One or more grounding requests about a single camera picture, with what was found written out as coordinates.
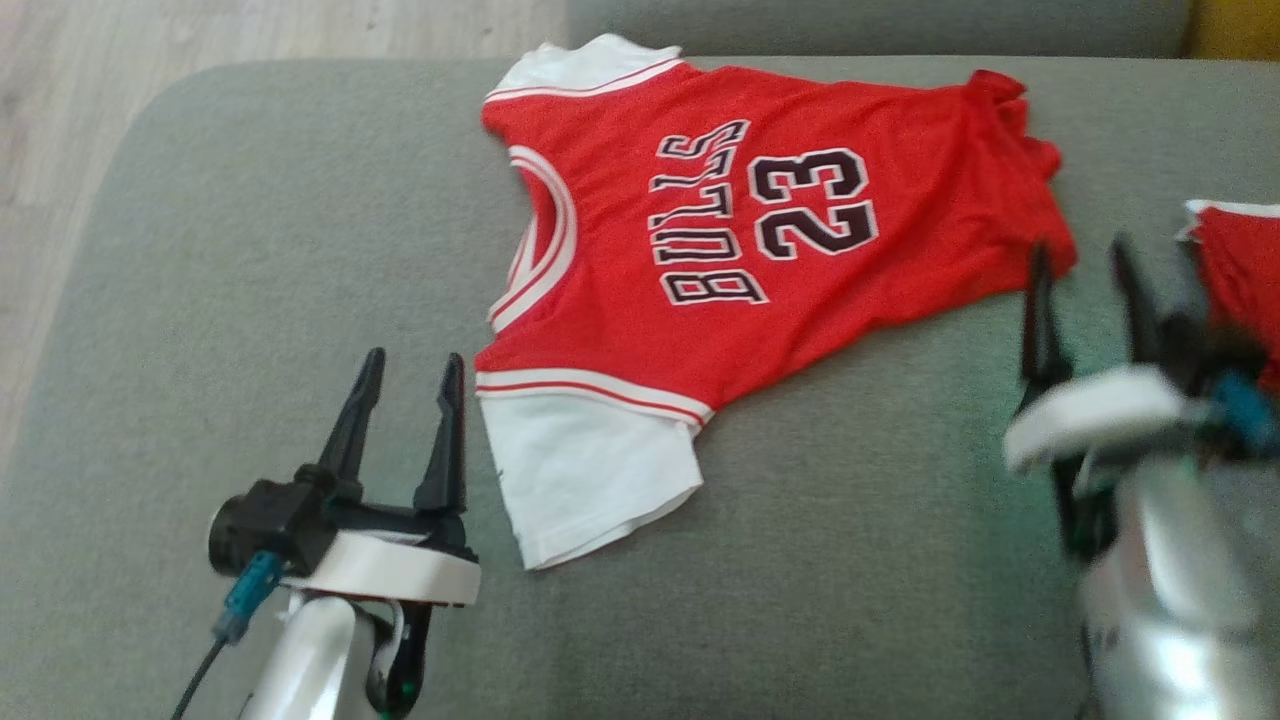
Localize teal-plug black cable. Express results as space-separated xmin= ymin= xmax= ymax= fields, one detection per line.
xmin=1210 ymin=372 xmax=1280 ymax=456
xmin=170 ymin=550 xmax=286 ymax=720

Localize left teal-plug black cable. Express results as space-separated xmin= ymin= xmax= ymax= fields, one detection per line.
xmin=170 ymin=550 xmax=286 ymax=720

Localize red white Bulls jersey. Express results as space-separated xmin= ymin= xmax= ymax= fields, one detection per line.
xmin=473 ymin=33 xmax=1079 ymax=571

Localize right teal-plug black cable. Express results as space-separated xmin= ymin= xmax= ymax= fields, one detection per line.
xmin=1210 ymin=372 xmax=1280 ymax=456

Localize wide yellow sofa backrest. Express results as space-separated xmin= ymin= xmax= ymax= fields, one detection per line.
xmin=1185 ymin=0 xmax=1280 ymax=61

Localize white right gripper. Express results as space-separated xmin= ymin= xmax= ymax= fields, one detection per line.
xmin=1003 ymin=235 xmax=1211 ymax=473

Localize red white Bulls shorts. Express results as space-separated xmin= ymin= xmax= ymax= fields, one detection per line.
xmin=1180 ymin=198 xmax=1280 ymax=393

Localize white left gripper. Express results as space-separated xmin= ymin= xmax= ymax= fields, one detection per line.
xmin=280 ymin=347 xmax=481 ymax=608

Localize grey sofa back cushion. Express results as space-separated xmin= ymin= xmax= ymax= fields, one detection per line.
xmin=565 ymin=0 xmax=1196 ymax=58

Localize large grey sofa ottoman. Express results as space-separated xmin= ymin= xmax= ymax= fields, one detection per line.
xmin=0 ymin=55 xmax=1280 ymax=720

